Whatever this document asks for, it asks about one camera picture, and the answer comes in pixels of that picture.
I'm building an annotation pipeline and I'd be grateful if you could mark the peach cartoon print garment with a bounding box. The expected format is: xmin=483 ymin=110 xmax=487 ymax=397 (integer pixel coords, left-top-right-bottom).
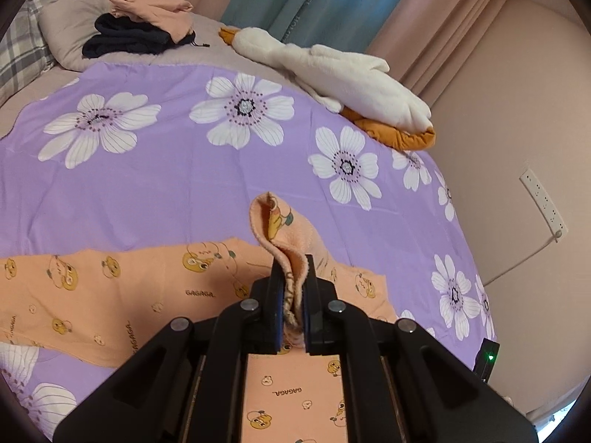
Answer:
xmin=1 ymin=193 xmax=397 ymax=442

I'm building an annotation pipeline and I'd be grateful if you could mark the purple floral bed sheet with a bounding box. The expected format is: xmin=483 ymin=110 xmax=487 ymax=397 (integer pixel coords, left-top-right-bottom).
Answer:
xmin=0 ymin=61 xmax=497 ymax=442

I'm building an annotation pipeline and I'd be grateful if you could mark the white power strip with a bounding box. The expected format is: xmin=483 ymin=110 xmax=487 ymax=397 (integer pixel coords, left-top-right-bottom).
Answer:
xmin=520 ymin=168 xmax=568 ymax=242

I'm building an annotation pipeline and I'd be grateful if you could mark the white goose plush toy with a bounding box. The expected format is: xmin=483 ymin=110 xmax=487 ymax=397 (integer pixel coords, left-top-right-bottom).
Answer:
xmin=218 ymin=27 xmax=436 ymax=151

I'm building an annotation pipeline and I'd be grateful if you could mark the pink curtain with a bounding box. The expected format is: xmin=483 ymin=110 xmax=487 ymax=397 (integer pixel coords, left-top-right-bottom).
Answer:
xmin=367 ymin=0 xmax=507 ymax=105

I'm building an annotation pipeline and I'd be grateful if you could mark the teal blue curtain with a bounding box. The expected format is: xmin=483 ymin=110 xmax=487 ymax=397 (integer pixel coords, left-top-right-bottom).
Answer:
xmin=221 ymin=0 xmax=401 ymax=53

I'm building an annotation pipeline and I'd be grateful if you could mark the folded peach garment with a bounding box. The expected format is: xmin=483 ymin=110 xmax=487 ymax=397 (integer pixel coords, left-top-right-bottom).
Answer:
xmin=108 ymin=0 xmax=193 ymax=43

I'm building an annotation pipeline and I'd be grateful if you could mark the folded dark navy garment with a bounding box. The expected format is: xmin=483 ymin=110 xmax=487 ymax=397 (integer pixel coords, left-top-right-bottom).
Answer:
xmin=82 ymin=14 xmax=209 ymax=59

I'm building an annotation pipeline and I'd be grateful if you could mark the plaid pillow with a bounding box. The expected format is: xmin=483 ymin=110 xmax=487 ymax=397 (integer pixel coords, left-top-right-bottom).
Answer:
xmin=1 ymin=0 xmax=58 ymax=104

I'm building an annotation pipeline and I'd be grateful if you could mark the grey pillow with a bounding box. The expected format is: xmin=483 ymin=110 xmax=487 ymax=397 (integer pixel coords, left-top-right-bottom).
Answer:
xmin=39 ymin=0 xmax=123 ymax=72

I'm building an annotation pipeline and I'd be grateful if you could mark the white power cable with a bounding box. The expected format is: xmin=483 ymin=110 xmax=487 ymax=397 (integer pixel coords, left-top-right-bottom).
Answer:
xmin=483 ymin=230 xmax=563 ymax=288

